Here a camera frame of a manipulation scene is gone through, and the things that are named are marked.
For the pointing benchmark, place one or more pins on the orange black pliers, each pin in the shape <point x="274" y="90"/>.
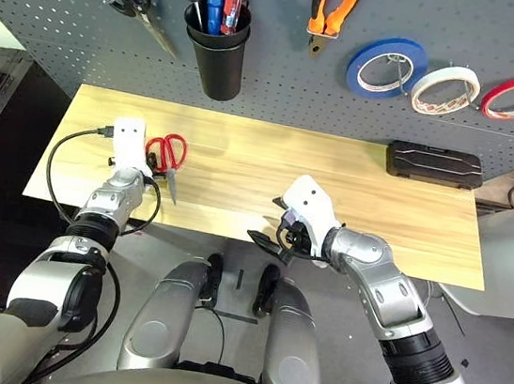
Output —
<point x="342" y="9"/>

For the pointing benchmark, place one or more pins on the blue tape roll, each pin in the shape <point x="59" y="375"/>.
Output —
<point x="355" y="72"/>

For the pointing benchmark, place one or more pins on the black left robot foot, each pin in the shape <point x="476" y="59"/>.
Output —
<point x="213" y="281"/>

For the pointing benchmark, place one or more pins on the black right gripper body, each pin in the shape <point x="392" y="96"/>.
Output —
<point x="300" y="242"/>

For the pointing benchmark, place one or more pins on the black plastic cup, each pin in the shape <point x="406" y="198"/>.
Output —
<point x="218" y="68"/>

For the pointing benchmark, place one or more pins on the grey right robot leg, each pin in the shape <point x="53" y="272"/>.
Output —
<point x="295" y="348"/>

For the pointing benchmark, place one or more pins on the white masking tape roll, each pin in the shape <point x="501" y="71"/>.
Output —
<point x="421" y="93"/>

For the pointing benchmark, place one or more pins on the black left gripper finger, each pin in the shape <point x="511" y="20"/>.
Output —
<point x="151" y="163"/>

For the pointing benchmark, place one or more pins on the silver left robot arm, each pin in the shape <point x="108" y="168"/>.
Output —
<point x="62" y="270"/>

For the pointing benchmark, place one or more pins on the grey left robot leg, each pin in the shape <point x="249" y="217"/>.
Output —
<point x="159" y="321"/>

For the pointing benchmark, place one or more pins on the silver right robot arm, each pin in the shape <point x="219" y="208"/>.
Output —
<point x="390" y="295"/>

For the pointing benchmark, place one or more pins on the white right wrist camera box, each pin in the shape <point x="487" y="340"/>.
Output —
<point x="312" y="204"/>

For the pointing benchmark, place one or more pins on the black plastic tool case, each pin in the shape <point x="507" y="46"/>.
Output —
<point x="436" y="164"/>

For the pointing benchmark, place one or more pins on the grey perforated pegboard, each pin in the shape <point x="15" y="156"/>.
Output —
<point x="49" y="8"/>

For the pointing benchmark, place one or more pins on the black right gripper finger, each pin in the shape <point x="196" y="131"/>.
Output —
<point x="279" y="202"/>
<point x="269" y="245"/>

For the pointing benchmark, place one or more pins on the black robot foot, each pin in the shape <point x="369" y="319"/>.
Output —
<point x="266" y="292"/>
<point x="213" y="281"/>

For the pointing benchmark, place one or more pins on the black right robot foot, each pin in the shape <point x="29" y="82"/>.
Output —
<point x="266" y="292"/>

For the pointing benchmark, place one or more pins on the light grey side table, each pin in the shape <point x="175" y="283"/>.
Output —
<point x="509" y="253"/>

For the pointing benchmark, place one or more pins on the grey robot leg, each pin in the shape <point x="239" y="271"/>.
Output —
<point x="295" y="348"/>
<point x="159" y="321"/>

